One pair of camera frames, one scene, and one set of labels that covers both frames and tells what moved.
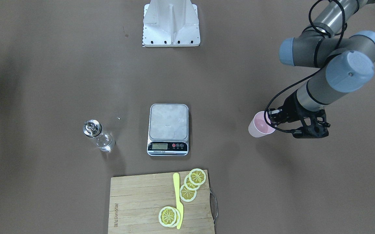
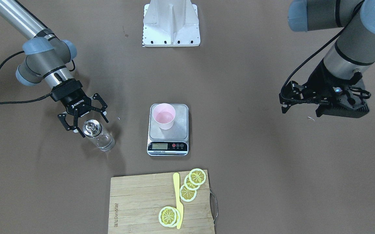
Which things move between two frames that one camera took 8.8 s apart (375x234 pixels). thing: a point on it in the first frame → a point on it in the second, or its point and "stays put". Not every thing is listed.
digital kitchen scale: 168,130 stays put
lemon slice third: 187,194 stays put
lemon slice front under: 178,218 stays put
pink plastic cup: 259,127 → 164,114
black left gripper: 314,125 → 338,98
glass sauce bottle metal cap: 92,128 stays put
